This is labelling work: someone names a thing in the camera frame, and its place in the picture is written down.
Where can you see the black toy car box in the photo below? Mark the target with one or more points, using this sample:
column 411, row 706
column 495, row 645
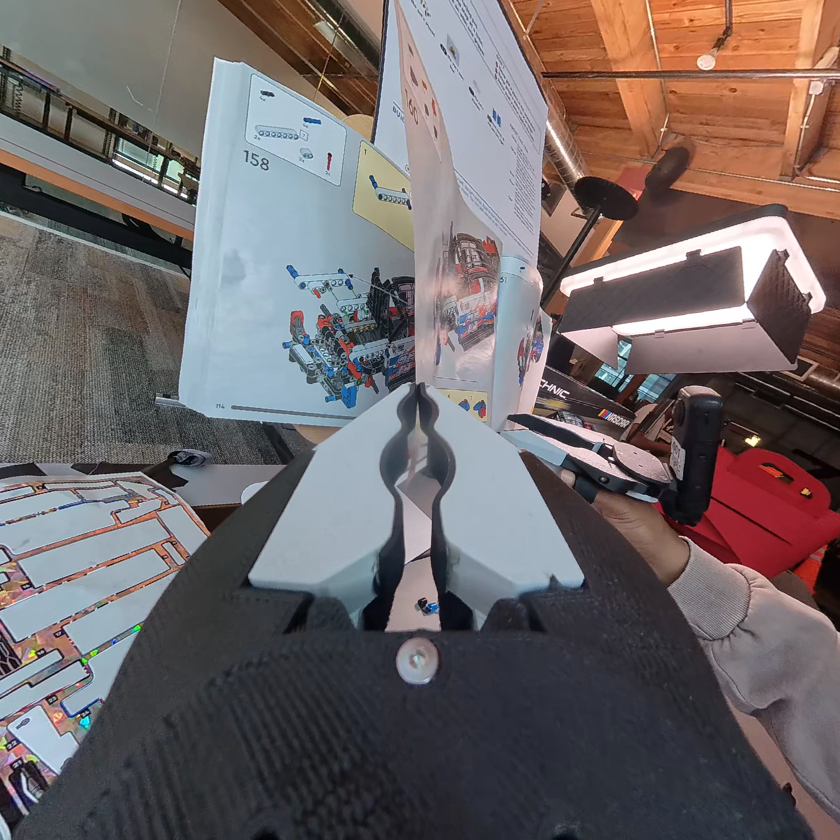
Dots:
column 584, row 387

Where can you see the toy car instruction booklet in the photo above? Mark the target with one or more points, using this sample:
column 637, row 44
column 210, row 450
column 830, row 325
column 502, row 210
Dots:
column 275, row 262

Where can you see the grey desk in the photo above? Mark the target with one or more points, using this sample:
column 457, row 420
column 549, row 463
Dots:
column 220, row 485

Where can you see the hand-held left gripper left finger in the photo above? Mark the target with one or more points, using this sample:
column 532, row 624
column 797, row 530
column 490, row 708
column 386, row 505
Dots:
column 315, row 525

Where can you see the person's right hand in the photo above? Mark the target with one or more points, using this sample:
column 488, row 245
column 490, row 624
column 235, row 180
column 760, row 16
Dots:
column 636, row 531

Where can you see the white table with orange edge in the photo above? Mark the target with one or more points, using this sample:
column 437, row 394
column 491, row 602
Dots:
column 65, row 167

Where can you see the black disc on pole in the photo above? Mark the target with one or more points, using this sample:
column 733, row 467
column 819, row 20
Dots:
column 607, row 197

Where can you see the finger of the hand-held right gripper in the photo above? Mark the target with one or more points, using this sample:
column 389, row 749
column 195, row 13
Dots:
column 558, row 434
column 541, row 447

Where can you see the white panel desk lamp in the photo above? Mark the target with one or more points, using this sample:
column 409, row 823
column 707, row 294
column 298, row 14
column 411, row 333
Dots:
column 656, row 275

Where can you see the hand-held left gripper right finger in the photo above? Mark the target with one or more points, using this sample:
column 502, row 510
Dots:
column 505, row 525

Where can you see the red bin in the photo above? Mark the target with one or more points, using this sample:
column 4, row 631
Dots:
column 774, row 499

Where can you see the person's right forearm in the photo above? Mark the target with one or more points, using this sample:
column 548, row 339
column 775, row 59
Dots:
column 774, row 643

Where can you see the holographic sticker sheet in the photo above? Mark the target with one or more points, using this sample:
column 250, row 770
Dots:
column 85, row 558

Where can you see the ceiling light bulb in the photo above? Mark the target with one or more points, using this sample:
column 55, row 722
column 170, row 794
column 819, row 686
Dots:
column 707, row 60

